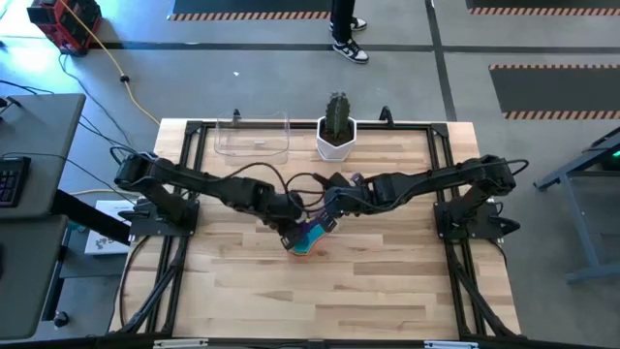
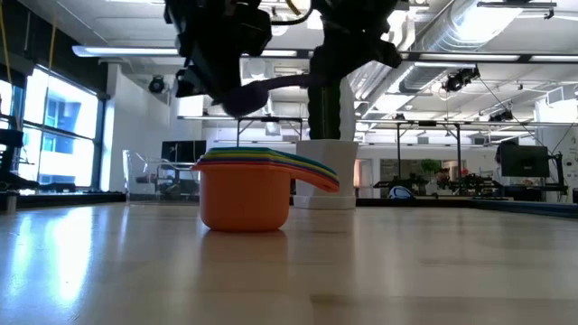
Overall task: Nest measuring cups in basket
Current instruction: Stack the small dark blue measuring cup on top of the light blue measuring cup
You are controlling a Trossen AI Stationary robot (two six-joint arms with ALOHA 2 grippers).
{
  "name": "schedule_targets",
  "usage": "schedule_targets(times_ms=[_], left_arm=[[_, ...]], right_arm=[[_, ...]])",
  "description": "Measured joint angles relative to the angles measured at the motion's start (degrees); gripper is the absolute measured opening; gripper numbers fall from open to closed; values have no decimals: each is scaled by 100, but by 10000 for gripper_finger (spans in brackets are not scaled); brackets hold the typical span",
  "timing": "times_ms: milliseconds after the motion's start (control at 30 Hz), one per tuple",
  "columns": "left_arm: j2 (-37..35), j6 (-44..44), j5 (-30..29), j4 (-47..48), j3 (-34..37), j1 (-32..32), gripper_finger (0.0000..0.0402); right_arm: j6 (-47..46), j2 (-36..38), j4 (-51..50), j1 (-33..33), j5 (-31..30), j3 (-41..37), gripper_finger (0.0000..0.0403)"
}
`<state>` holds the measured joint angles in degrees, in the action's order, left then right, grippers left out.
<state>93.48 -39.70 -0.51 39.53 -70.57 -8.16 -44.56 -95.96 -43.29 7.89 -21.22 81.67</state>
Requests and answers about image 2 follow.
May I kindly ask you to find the green cactus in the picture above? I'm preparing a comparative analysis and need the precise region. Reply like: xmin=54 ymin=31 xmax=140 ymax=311
xmin=308 ymin=83 xmax=342 ymax=141

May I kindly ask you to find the clear plastic basket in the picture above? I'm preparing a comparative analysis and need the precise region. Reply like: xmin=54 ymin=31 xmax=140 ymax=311
xmin=122 ymin=149 xmax=204 ymax=202

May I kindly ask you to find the small black monitor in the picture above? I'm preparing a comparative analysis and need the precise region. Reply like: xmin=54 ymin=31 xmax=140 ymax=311
xmin=161 ymin=139 xmax=208 ymax=164

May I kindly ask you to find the white hexagonal plant pot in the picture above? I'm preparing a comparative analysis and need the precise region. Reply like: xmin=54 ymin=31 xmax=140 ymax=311
xmin=288 ymin=138 xmax=360 ymax=210

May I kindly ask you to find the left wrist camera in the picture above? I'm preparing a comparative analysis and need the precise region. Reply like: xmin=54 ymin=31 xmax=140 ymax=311
xmin=174 ymin=65 xmax=207 ymax=98

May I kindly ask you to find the green measuring cup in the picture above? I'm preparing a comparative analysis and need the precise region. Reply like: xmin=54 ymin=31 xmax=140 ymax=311
xmin=202 ymin=149 xmax=339 ymax=178

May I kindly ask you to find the long ceiling light bar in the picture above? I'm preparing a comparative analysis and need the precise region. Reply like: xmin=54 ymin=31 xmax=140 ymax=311
xmin=71 ymin=43 xmax=578 ymax=63

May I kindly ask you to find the orange measuring cup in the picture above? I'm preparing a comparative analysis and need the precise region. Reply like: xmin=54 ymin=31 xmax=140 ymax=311
xmin=191 ymin=162 xmax=340 ymax=233

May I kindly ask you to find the red measuring cup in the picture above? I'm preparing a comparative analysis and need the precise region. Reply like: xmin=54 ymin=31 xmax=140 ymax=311
xmin=193 ymin=159 xmax=340 ymax=186

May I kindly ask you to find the purple measuring cup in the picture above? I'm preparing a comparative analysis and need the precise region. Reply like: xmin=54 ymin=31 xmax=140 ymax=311
xmin=220 ymin=74 xmax=317 ymax=118

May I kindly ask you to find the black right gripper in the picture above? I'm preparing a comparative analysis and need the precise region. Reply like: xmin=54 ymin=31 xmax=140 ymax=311
xmin=309 ymin=0 xmax=403 ymax=89

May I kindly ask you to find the black metal background table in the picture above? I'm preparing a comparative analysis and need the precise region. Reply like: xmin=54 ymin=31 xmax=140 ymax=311
xmin=176 ymin=115 xmax=303 ymax=142

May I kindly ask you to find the green background plant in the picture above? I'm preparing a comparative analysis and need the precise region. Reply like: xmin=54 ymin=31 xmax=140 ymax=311
xmin=419 ymin=157 xmax=442 ymax=181

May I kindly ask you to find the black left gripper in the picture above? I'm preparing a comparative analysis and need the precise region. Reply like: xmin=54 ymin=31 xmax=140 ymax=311
xmin=164 ymin=0 xmax=273 ymax=104

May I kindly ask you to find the blue white round object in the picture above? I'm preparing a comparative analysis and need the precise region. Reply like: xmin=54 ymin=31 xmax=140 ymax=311
xmin=388 ymin=185 xmax=415 ymax=200

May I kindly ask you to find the large black monitor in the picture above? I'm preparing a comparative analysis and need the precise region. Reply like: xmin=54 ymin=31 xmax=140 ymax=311
xmin=499 ymin=144 xmax=551 ymax=179

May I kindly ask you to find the teal measuring cup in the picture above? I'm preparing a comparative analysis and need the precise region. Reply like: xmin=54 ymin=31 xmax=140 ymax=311
xmin=205 ymin=146 xmax=338 ymax=175

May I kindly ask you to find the yellow measuring cup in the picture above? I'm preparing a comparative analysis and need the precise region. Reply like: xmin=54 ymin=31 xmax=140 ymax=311
xmin=200 ymin=153 xmax=340 ymax=181

